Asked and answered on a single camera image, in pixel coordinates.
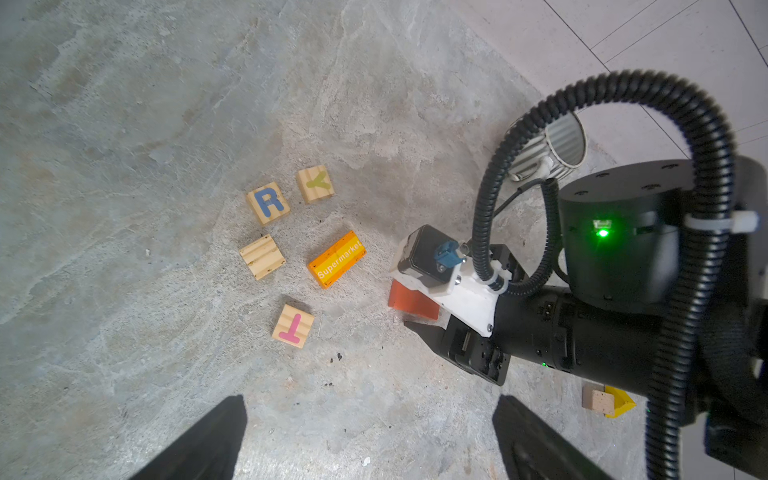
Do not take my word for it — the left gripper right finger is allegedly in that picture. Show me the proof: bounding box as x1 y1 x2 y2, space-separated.
492 395 610 479

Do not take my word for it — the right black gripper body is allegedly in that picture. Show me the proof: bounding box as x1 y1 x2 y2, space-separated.
403 260 660 396

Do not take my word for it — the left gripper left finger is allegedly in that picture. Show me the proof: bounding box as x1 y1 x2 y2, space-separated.
131 395 247 480

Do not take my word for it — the red wooden block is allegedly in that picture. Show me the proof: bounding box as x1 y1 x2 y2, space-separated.
388 280 440 321

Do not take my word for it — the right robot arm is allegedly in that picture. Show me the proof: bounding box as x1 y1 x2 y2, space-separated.
394 158 767 478

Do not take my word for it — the small yellow wedge block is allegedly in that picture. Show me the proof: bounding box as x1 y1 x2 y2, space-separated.
604 386 636 419

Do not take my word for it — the letter T wooden block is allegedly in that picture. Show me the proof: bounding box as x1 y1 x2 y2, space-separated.
272 304 315 349

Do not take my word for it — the grooved plain wooden block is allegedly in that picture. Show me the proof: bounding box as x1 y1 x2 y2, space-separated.
239 235 286 280

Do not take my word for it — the orange supermarket block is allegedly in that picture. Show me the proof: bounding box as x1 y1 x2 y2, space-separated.
308 231 367 289

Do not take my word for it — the letter R wooden block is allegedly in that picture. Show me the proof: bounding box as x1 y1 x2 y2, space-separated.
246 182 291 226

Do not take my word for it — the letter Y wooden block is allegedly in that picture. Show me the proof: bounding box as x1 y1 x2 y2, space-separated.
296 165 335 204

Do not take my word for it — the ribbed silver cup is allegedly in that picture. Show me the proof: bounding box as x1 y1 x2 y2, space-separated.
507 113 588 186

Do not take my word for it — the black corrugated cable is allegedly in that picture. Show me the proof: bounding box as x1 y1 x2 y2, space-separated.
471 70 738 480

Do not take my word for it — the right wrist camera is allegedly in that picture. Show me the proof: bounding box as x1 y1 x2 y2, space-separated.
389 225 500 339

